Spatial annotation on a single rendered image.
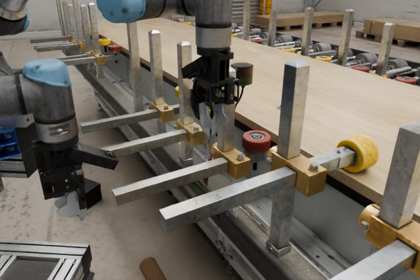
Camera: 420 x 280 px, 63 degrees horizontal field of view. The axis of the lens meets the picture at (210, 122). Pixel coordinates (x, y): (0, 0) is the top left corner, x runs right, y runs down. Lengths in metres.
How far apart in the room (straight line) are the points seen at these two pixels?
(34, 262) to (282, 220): 1.18
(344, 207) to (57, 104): 0.74
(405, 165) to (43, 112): 0.61
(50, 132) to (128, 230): 1.43
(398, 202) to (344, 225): 0.43
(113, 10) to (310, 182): 0.48
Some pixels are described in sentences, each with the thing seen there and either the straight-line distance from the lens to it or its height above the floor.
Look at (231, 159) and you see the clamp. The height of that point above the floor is 0.87.
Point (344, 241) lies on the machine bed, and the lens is 1.05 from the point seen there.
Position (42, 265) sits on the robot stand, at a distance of 1.71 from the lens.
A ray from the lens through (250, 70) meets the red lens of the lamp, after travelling 0.92.
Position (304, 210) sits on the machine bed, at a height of 0.67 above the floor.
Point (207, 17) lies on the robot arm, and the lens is 0.70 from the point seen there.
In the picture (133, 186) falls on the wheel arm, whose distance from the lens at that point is 0.86.
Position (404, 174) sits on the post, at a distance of 0.58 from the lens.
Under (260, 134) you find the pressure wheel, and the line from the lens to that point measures 1.00.
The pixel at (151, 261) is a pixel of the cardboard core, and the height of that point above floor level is 0.08.
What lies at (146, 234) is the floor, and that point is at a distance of 2.04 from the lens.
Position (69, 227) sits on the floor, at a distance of 2.21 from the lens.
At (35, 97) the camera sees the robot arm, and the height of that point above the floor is 1.13.
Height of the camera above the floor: 1.33
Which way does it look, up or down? 24 degrees down
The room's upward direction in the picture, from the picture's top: straight up
